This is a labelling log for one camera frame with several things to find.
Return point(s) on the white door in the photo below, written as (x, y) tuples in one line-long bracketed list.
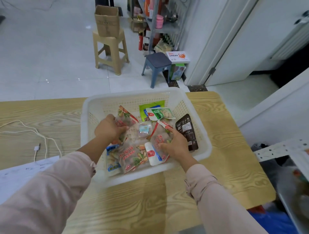
[(253, 38)]

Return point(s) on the person's left forearm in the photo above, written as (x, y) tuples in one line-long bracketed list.
[(53, 192)]

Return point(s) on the white paper sheet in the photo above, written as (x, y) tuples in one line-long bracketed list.
[(17, 176)]

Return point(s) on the small clear blue sachet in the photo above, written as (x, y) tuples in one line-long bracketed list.
[(144, 129)]

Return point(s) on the blue plastic bag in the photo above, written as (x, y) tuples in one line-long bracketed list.
[(272, 221)]

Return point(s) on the beige plastic stool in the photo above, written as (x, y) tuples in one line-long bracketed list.
[(113, 48)]

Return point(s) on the white orange-print carton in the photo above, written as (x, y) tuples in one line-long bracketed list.
[(178, 57)]

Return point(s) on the green snack packet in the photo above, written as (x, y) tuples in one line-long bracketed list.
[(149, 105)]

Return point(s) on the white red-label snack packet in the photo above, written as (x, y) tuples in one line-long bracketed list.
[(152, 155)]

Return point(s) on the person's left thumb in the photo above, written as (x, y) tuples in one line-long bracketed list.
[(122, 130)]

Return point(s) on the open cardboard box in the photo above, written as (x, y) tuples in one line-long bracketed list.
[(107, 23)]

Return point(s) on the clear red-print nut packet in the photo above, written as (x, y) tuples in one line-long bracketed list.
[(125, 115), (131, 156), (158, 135)]

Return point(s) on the person's left hand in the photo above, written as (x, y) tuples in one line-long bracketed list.
[(108, 130)]

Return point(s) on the dark brown snack packet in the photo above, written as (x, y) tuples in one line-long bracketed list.
[(188, 131)]

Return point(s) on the person's right thumb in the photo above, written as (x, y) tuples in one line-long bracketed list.
[(163, 145)]

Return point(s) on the red bottle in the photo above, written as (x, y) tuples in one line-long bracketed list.
[(140, 41)]

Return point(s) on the white plastic basket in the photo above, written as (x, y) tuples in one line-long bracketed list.
[(193, 106)]

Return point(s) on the blue snack packet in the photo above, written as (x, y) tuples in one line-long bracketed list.
[(112, 159)]

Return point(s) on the pink plastic jar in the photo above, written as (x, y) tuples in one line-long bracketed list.
[(159, 21)]

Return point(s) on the white perforated metal rail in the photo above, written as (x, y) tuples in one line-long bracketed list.
[(280, 149)]

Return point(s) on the green white carton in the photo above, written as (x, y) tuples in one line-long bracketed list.
[(177, 71)]

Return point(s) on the white green-label snack packet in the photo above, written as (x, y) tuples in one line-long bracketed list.
[(160, 113)]

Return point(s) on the grey metal shelf rack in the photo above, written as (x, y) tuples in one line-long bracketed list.
[(166, 25)]

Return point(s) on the person's right hand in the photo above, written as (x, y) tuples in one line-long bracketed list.
[(177, 148)]

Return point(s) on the grey-blue plastic stool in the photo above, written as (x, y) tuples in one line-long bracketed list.
[(157, 64)]

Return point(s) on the person's right forearm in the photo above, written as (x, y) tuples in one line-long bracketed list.
[(212, 200)]

